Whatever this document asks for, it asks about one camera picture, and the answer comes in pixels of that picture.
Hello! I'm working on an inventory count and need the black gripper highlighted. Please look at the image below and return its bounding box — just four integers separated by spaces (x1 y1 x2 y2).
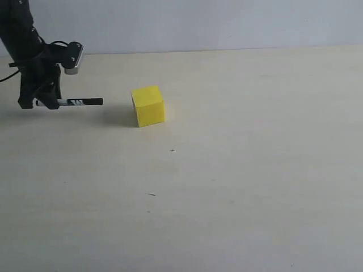
8 42 62 109

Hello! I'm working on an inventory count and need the black and white marker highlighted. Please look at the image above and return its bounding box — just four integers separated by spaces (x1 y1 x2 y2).
35 97 104 107

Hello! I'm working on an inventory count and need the yellow cube block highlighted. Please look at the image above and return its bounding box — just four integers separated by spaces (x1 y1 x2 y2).
131 86 165 127

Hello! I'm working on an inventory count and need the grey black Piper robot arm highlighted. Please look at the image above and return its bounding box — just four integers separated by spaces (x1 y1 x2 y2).
1 1 61 110

